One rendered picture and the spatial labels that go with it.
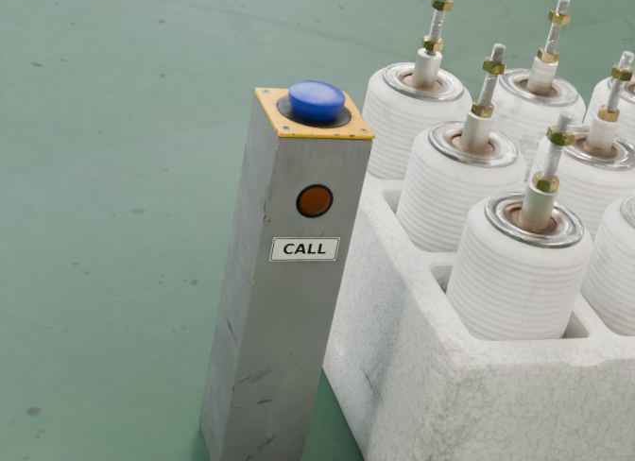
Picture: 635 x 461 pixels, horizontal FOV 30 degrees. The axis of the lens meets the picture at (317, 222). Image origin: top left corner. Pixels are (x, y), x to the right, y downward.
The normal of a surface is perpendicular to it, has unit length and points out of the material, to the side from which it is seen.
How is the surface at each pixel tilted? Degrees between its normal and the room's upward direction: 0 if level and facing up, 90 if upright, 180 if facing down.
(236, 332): 90
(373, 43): 0
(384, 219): 0
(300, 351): 90
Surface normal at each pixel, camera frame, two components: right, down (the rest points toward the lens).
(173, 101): 0.18, -0.85
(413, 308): -0.95, 0.00
